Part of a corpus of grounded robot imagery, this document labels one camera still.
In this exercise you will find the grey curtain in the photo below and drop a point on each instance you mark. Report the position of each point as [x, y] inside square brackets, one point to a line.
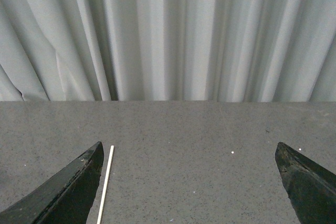
[220, 50]

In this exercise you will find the white chopstick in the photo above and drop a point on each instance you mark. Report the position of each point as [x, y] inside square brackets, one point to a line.
[105, 185]

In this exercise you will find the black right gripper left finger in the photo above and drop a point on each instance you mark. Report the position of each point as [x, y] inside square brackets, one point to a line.
[66, 197]

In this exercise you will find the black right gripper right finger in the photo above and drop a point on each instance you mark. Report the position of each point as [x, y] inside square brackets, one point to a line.
[310, 187]

